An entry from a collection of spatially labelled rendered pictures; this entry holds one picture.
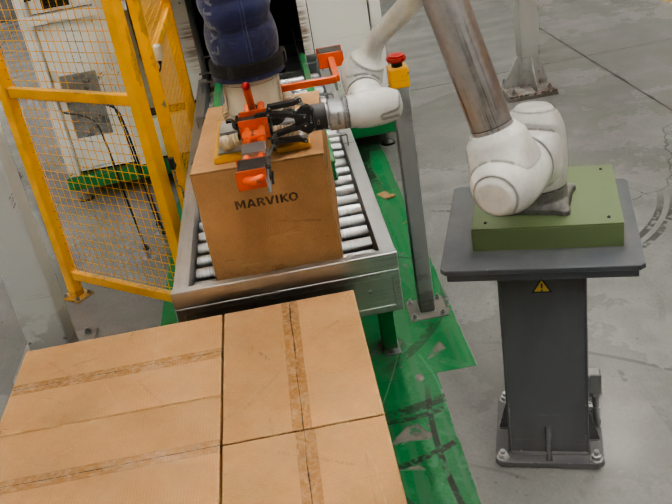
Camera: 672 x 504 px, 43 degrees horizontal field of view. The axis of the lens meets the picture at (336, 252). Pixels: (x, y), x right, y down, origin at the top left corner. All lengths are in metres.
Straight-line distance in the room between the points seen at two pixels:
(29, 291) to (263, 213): 1.26
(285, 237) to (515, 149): 0.87
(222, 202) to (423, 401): 0.99
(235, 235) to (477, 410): 0.99
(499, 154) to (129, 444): 1.13
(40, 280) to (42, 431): 1.22
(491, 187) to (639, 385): 1.20
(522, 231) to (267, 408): 0.79
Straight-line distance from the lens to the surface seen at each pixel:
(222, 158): 2.55
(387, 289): 2.67
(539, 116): 2.21
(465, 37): 2.01
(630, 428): 2.85
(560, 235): 2.25
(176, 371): 2.40
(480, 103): 2.04
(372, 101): 2.37
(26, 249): 3.44
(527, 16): 5.49
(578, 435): 2.68
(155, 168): 3.27
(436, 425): 2.87
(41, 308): 3.56
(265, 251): 2.63
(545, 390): 2.57
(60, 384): 2.51
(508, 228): 2.24
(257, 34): 2.52
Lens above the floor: 1.87
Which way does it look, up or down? 28 degrees down
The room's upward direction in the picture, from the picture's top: 10 degrees counter-clockwise
